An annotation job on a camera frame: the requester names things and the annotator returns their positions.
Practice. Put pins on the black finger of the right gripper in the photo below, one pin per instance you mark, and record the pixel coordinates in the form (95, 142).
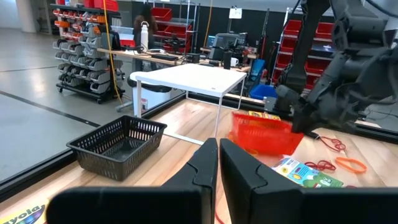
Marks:
(311, 123)
(300, 121)

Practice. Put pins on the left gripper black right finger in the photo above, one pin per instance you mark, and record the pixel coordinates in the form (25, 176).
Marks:
(264, 202)

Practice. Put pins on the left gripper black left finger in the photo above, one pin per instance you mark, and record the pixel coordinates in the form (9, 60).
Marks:
(186, 202)

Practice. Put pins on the Crayola crayon box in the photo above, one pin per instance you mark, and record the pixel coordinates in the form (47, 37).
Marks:
(306, 175)
(21, 216)
(264, 115)

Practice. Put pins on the red plastic mesh basket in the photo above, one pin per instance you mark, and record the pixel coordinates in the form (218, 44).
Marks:
(264, 137)

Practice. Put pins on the black plastic mesh basket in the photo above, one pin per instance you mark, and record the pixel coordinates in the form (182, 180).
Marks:
(93, 155)

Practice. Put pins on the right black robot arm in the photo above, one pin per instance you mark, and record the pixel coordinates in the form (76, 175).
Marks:
(306, 46)

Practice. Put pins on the wooden desk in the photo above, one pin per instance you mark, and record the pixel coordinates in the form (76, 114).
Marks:
(140, 56)

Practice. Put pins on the blue plastic bin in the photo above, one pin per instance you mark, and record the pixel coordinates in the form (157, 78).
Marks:
(261, 92)

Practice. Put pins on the red bin shelf rack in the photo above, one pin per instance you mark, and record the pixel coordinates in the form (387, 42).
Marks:
(161, 14)
(287, 43)

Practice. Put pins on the white mug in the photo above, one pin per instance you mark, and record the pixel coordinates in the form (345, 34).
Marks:
(234, 62)

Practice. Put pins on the black tumbler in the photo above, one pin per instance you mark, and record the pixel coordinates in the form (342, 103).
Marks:
(227, 59)

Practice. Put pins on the white trash bin black liner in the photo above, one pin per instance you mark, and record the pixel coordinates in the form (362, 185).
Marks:
(158, 98)

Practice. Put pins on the grey computer monitor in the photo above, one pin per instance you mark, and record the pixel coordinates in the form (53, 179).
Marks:
(227, 40)

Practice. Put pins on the white perforated metal shelf riser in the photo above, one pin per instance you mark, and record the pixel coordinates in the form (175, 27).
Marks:
(192, 77)

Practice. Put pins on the white paper sign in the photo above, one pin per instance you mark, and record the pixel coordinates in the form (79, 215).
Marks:
(235, 12)

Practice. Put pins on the black keyboard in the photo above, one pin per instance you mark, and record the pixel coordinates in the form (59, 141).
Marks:
(164, 57)

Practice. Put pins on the grey parts bin rack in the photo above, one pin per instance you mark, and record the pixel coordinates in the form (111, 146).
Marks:
(93, 62)

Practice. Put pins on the white water bottle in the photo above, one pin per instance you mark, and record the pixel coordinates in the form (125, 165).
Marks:
(144, 37)

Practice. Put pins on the person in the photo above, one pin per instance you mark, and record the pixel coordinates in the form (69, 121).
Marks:
(150, 21)

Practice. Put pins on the red storage crate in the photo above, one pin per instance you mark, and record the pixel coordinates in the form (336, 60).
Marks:
(107, 4)

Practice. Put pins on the black aluminium table frame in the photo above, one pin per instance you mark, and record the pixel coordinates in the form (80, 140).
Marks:
(18, 183)

